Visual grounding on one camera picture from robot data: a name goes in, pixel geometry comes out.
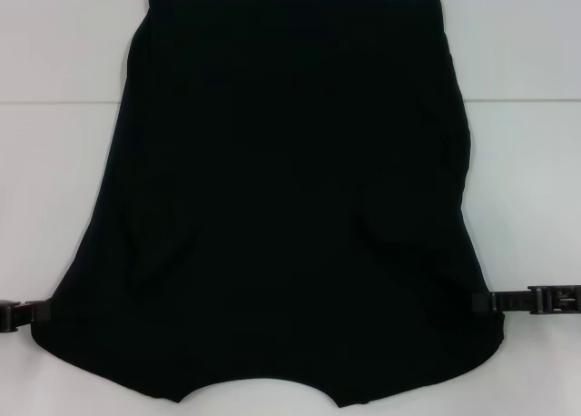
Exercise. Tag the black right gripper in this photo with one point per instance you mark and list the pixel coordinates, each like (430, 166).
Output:
(558, 300)

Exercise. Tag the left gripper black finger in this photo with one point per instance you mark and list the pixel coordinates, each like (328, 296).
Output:
(22, 313)

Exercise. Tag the black t-shirt white print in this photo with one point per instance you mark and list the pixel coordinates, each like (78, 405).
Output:
(272, 161)

